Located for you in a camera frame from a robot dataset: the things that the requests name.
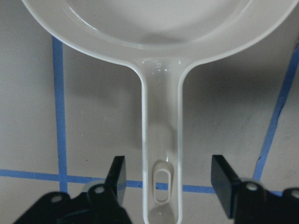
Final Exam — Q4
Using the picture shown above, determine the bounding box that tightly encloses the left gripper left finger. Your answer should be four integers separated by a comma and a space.
15, 156, 131, 224

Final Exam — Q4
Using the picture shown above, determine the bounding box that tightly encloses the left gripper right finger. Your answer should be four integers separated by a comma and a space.
211, 155, 299, 224

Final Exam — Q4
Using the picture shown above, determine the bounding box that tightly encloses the beige plastic dustpan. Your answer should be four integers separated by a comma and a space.
24, 0, 298, 224

